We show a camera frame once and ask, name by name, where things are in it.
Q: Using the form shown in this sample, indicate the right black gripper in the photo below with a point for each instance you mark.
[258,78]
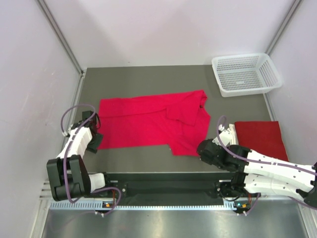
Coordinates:
[203,158]

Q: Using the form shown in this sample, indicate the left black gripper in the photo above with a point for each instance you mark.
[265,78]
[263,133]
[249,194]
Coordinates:
[92,148]

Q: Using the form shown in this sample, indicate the bright pink-red t shirt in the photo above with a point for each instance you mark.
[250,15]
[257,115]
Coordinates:
[178,120]

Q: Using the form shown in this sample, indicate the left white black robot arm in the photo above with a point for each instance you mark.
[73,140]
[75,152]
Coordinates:
[68,176]

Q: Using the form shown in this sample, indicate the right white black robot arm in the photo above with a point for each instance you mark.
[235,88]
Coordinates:
[257,173]

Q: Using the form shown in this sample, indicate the folded white t shirt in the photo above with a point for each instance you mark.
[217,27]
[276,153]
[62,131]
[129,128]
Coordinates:
[233,133]

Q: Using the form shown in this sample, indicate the folded dark red t shirt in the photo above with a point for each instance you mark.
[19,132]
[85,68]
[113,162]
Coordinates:
[262,136]

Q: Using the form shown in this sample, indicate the white plastic basket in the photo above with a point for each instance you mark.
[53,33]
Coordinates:
[246,74]

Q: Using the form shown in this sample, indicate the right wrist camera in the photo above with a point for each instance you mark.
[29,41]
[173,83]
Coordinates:
[224,135]

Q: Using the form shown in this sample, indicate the aluminium front rail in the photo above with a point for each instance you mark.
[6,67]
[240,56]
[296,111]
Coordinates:
[241,186]

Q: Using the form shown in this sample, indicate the left aluminium corner post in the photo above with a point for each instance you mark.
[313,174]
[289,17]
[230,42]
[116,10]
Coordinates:
[43,6]

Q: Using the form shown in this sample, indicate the aluminium corner post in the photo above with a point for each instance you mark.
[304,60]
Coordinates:
[43,6]
[283,26]

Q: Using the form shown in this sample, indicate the right aluminium corner post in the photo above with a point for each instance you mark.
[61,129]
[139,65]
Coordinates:
[283,26]

